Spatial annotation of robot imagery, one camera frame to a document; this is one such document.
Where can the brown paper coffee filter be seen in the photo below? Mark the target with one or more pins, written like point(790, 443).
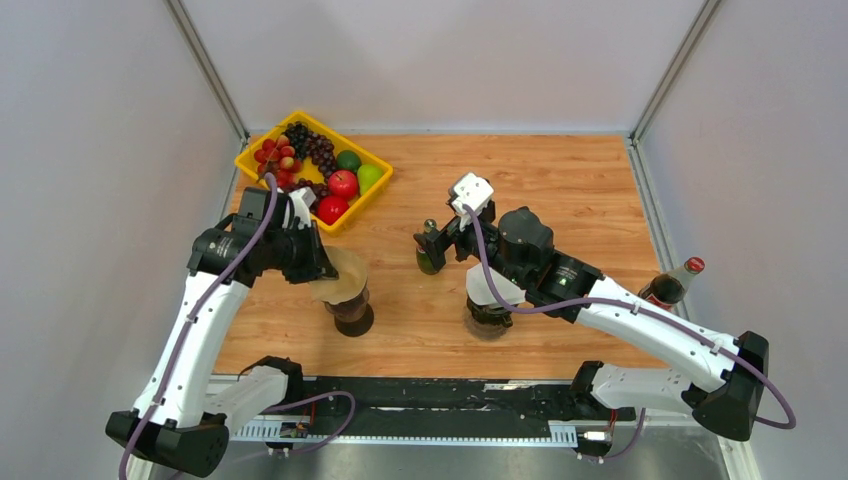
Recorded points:
point(352, 277)

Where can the dark purple grape bunch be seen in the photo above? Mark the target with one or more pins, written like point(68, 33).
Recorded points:
point(316, 149)

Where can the small red fruits cluster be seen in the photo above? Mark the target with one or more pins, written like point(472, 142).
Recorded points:
point(276, 156)

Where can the green glass Perrier bottle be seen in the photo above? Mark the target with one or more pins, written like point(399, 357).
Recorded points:
point(423, 260)

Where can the white paper coffee filter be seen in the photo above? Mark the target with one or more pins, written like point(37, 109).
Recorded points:
point(480, 293)

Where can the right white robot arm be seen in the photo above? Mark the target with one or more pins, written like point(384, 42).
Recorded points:
point(717, 378)

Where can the red apple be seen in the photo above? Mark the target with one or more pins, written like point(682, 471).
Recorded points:
point(344, 184)
point(331, 208)

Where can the red apple front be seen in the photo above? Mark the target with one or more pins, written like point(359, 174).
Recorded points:
point(331, 208)

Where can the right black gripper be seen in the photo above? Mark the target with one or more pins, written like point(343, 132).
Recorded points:
point(435, 242)

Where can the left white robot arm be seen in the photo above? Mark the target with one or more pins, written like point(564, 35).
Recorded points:
point(172, 423)

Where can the green pear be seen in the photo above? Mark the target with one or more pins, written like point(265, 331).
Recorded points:
point(368, 175)

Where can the dark olive coffee dripper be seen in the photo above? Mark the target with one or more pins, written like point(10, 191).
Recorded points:
point(479, 310)

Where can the clear glass server jug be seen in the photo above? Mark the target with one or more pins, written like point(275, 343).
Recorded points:
point(491, 329)

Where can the red capped soda bottle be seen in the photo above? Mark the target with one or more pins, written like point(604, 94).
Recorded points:
point(667, 289)

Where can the green lime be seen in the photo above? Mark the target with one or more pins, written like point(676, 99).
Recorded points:
point(348, 160)

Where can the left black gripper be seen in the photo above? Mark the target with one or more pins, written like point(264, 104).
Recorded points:
point(317, 265)

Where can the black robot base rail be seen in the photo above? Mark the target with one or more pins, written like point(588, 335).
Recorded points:
point(443, 412)

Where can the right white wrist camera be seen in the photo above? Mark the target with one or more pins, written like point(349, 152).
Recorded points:
point(471, 191)

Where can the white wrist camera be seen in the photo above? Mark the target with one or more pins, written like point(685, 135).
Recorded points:
point(471, 191)
point(299, 215)

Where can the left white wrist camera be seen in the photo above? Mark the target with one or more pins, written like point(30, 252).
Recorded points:
point(299, 215)

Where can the yellow plastic fruit tray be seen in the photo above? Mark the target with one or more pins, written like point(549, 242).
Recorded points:
point(245, 162)

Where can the red apple middle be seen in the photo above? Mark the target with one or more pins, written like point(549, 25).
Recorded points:
point(344, 184)

